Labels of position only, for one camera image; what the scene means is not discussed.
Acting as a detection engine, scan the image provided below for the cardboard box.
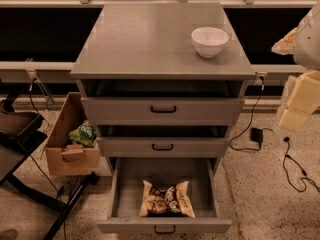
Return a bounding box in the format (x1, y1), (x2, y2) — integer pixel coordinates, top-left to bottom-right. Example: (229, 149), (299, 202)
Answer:
(45, 92), (100, 176)

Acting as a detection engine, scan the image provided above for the black floor cable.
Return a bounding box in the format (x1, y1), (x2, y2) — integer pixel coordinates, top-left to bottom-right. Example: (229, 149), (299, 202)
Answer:
(229, 75), (320, 194)

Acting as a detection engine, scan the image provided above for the grey middle drawer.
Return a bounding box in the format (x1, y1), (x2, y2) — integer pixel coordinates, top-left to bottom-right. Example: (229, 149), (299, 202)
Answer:
(97, 137), (229, 158)

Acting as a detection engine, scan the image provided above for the white ceramic bowl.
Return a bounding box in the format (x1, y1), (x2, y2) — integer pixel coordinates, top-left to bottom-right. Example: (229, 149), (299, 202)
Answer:
(191, 27), (229, 58)

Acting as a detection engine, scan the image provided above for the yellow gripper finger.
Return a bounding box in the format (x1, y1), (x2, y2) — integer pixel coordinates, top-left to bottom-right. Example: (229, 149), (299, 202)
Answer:
(271, 28), (297, 55)
(278, 70), (320, 131)

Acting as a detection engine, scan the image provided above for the green snack bag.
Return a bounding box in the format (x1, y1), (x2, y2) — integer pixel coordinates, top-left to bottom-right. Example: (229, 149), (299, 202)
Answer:
(68, 120), (96, 148)

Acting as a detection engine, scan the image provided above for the brown chip bag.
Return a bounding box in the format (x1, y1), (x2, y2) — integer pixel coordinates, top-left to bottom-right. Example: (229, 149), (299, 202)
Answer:
(139, 180), (195, 218)

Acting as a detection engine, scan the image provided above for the black cable at left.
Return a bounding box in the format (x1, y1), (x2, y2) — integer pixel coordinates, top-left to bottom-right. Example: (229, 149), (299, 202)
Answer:
(27, 77), (73, 240)

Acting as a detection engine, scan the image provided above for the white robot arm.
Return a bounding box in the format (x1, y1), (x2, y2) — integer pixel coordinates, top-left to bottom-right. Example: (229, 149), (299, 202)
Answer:
(271, 3), (320, 131)

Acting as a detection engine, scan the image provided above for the black rolling stand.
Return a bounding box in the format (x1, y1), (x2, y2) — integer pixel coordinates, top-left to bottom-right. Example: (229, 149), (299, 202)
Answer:
(0, 96), (98, 240)

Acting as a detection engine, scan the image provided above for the grey open bottom drawer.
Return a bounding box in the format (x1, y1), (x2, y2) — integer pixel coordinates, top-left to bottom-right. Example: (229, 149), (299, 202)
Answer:
(98, 158), (231, 235)

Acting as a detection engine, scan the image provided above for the black power adapter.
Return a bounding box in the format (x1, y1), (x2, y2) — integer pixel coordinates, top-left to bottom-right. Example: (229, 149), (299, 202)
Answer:
(250, 128), (263, 143)

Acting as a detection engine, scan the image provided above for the grey top drawer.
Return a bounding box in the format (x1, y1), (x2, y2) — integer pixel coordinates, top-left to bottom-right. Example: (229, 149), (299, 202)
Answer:
(81, 97), (243, 126)

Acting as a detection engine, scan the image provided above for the grey wall rail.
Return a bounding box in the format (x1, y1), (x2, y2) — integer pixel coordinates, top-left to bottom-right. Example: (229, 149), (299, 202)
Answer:
(0, 61), (304, 84)

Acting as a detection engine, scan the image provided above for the grey drawer cabinet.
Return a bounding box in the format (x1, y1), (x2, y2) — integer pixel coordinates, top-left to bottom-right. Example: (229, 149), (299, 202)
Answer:
(69, 1), (257, 176)

